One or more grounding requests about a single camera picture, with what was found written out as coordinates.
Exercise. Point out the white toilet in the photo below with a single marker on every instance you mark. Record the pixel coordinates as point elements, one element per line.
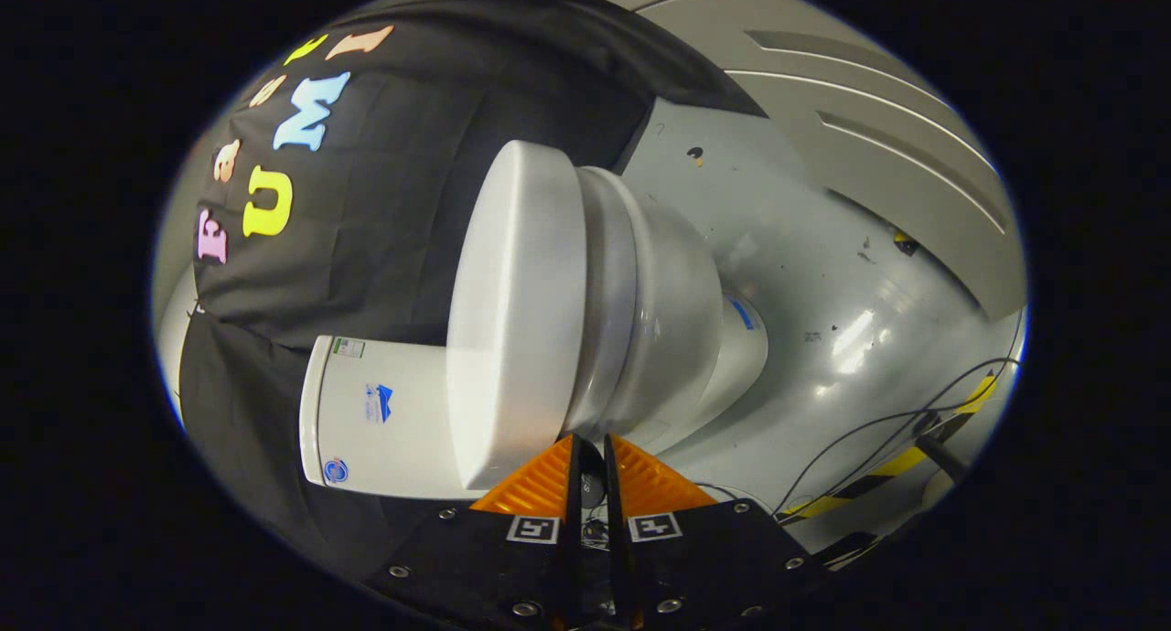
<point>677,320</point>

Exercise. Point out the white drawer cabinet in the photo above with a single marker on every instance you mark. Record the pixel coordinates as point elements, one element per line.
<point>869,110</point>

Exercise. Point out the white toilet seat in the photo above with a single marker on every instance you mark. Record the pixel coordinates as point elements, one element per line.
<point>608,293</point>

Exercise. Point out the black rod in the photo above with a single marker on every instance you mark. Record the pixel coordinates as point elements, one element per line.
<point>942,453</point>

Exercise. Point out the white toilet lid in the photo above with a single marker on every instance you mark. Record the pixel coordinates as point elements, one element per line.
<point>512,302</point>

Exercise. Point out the yellow black hazard tape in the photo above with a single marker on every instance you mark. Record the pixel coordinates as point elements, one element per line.
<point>901,462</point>

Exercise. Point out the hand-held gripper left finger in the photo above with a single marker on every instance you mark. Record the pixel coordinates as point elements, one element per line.
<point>574,521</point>

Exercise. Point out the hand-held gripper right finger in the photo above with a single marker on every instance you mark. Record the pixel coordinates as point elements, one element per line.
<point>615,521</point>

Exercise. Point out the black backdrop cloth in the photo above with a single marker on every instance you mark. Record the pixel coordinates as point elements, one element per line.
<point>384,210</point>

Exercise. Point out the black lid pull tab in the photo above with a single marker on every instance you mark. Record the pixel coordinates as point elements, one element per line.
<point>593,489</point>

